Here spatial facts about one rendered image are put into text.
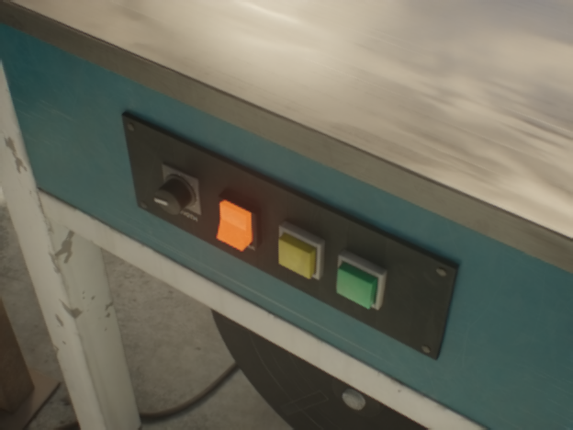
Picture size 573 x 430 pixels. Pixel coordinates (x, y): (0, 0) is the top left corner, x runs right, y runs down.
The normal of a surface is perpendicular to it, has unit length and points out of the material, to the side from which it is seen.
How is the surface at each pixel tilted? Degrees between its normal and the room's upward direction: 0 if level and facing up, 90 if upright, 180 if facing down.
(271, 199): 90
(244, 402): 0
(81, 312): 90
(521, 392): 90
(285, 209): 90
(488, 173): 0
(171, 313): 0
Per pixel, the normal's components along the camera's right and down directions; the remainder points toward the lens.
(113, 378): 0.83, 0.40
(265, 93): 0.00, -0.71
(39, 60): -0.56, 0.59
